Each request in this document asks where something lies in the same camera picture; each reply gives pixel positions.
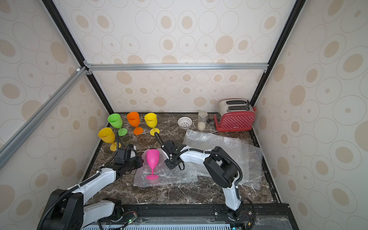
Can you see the left diagonal aluminium rail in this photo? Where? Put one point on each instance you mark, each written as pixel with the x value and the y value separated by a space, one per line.
pixel 18 139

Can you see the green wine glass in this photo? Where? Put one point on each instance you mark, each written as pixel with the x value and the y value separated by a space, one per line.
pixel 116 121

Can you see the clear jar with powder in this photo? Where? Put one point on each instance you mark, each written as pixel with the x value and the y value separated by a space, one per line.
pixel 202 120

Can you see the white sink strainer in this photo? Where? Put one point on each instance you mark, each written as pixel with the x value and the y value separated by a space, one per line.
pixel 184 122

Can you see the orange bubble glass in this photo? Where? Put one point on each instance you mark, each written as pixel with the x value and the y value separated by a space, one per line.
pixel 134 120

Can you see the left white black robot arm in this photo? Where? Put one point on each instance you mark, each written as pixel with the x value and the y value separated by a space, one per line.
pixel 80 198

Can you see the beige bubble glass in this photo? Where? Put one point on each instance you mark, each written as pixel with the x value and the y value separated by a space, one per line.
pixel 107 135

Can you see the yellow bubble glass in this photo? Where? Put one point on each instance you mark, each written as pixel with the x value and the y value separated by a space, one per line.
pixel 151 121

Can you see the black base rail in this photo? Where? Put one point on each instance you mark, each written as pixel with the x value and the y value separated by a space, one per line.
pixel 247 217

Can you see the clear bubble wrap sheet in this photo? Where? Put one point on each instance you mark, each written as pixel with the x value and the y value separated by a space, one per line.
pixel 247 156
pixel 166 175

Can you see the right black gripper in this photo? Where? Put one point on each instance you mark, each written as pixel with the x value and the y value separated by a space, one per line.
pixel 168 148

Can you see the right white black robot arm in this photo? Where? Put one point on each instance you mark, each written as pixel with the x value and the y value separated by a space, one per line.
pixel 223 169

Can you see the red toaster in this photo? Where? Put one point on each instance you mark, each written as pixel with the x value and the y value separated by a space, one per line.
pixel 234 115

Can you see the pink bubble glass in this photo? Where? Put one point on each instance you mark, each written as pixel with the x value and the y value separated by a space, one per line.
pixel 153 158

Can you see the horizontal aluminium rail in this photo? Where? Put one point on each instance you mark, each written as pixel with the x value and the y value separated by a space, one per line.
pixel 178 67

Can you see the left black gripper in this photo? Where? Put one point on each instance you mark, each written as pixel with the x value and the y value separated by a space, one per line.
pixel 139 162

